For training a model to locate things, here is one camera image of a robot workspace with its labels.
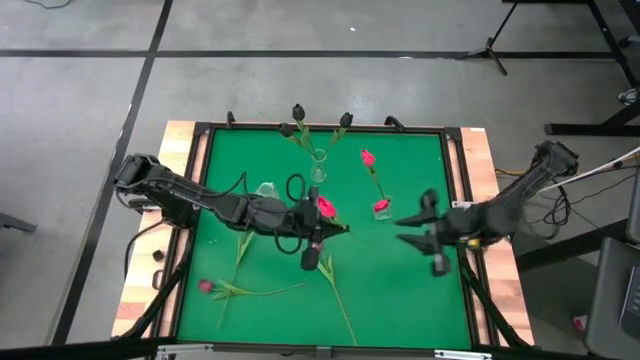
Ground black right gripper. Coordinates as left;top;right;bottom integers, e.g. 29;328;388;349
395;188;481;277

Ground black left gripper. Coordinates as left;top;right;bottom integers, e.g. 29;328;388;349
272;185;350;272

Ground ribbed narrow-neck glass vase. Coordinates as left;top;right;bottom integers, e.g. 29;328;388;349
373;197;396;222

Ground slim flared glass vase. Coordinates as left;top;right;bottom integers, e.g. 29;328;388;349
309;148;330;184

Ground round cut-glass vase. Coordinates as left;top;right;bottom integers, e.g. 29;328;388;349
255;181;281;199

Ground dark red artificial tulip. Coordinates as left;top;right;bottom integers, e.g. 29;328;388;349
198;279;309;303
217;230;256;331
312;241;359;346

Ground green table mat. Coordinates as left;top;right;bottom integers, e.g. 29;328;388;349
177;128;474;351

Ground black floor bar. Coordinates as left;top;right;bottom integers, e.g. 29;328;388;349
514;218;640;274

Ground white rod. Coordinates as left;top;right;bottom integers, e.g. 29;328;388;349
539;146;640;194

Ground black tripod stand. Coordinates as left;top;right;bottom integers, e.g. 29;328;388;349
455;2;520;77

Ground grey office chair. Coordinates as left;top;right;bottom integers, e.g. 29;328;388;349
583;169;640;360

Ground grey furniture foot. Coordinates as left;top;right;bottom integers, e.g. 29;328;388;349
0;212;39;235

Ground silver frame bracket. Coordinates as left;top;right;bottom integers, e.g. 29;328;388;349
155;343;215;360
433;349;494;360

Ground black cable bundle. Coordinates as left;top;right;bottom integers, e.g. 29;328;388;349
519;172;624;227

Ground black desk frame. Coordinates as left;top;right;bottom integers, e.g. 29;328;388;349
502;0;640;137

